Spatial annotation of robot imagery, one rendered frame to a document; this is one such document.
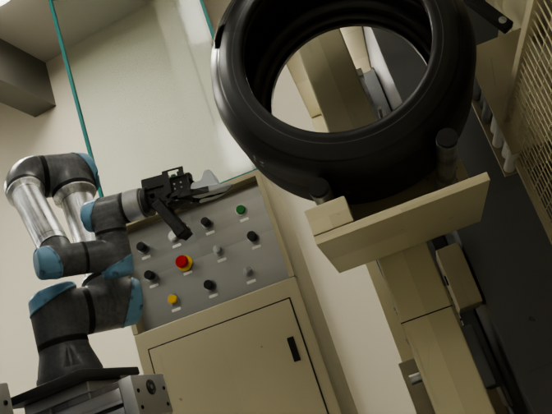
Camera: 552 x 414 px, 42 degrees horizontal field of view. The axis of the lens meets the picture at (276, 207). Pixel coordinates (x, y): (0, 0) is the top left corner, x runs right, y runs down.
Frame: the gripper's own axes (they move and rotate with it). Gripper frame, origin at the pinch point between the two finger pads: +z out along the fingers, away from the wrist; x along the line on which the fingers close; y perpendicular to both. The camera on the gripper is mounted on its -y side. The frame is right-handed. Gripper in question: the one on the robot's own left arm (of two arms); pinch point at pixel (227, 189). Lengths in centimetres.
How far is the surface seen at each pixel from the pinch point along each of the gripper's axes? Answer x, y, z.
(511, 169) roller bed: 34, -2, 67
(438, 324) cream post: 25, -38, 39
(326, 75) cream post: 25.3, 33.5, 27.0
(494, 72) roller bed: 18, 18, 68
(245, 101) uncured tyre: -12.6, 14.2, 10.4
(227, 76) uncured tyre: -12.3, 21.3, 7.6
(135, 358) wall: 300, 7, -151
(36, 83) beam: 284, 216, -191
